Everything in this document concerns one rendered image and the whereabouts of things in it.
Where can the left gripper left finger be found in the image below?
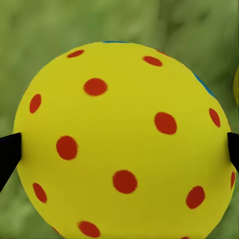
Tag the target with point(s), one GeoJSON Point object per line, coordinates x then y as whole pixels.
{"type": "Point", "coordinates": [10, 155]}

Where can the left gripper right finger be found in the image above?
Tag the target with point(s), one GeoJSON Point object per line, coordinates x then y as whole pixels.
{"type": "Point", "coordinates": [233, 141]}

